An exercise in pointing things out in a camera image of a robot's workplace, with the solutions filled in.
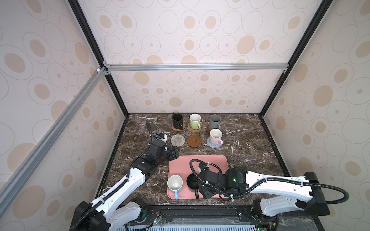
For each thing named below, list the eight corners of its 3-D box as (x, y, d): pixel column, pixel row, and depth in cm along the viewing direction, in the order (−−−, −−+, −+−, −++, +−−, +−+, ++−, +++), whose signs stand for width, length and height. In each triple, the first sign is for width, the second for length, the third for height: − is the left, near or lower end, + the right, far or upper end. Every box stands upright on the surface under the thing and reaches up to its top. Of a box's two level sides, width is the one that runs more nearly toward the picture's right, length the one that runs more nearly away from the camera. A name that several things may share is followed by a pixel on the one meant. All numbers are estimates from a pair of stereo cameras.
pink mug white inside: (209, 149, 101) (211, 140, 93) (208, 137, 107) (210, 128, 99) (220, 149, 101) (223, 141, 93) (218, 137, 107) (221, 128, 99)
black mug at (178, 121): (173, 131, 111) (172, 123, 104) (173, 121, 117) (173, 113, 110) (183, 131, 111) (182, 123, 104) (183, 121, 117) (183, 113, 110)
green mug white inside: (189, 132, 110) (189, 123, 102) (189, 122, 116) (189, 113, 109) (200, 132, 110) (201, 123, 102) (199, 122, 116) (200, 113, 109)
